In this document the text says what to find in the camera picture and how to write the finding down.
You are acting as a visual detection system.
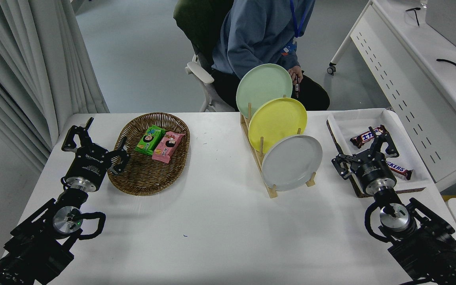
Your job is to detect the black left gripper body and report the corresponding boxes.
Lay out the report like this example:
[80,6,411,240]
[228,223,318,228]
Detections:
[65,144,109,186]

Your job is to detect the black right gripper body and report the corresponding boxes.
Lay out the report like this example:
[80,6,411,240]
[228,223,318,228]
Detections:
[355,152,395,187]

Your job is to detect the grey plate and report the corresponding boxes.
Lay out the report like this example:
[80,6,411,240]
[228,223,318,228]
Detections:
[261,135,323,192]

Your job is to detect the wooden plate rack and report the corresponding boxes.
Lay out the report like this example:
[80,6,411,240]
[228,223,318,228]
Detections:
[240,95,317,198]

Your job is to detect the yellow plate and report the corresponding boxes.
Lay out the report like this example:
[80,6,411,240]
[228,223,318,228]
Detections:
[248,97,308,154]

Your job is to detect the pale green plate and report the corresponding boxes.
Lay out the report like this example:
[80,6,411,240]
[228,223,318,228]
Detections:
[236,63,293,119]

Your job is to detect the person's hand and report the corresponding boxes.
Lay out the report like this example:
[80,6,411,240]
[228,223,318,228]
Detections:
[287,65,304,84]

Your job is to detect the Snickers bar with Chinese print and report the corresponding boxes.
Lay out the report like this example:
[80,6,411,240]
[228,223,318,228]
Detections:
[350,125,389,149]

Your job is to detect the Snickers bar with English print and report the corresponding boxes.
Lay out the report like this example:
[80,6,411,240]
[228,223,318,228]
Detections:
[384,160,414,181]

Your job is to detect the green snack pack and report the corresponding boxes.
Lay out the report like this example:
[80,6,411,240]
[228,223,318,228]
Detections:
[135,125,166,156]

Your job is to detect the brown oval wicker basket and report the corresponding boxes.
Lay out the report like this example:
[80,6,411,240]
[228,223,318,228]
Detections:
[106,112,191,196]

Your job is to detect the white tray with brown base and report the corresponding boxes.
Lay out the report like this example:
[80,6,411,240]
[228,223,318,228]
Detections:
[326,108,434,198]

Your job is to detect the pink snack pack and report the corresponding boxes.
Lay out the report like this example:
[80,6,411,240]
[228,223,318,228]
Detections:
[152,131,186,164]

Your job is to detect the white desk with perforated panel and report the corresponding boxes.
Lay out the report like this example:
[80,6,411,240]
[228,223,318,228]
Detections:
[327,0,456,192]

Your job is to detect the pale grey curtain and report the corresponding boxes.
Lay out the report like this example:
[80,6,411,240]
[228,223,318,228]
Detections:
[0,0,110,173]

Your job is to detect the black glasses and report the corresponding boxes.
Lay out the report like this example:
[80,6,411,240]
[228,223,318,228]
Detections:
[405,7,422,27]

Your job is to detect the grey laptop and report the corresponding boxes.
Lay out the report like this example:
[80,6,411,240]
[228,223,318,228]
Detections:
[425,0,456,54]

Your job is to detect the office chair with white armrest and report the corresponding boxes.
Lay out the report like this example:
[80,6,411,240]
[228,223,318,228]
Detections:
[173,0,236,112]

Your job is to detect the person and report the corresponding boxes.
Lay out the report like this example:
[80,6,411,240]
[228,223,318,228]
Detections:
[211,0,331,111]

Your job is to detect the thin black cable on desk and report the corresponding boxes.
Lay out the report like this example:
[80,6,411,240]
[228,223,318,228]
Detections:
[436,59,456,74]

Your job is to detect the blue lanyard with badge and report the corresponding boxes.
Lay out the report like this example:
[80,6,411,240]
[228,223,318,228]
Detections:
[280,0,310,56]

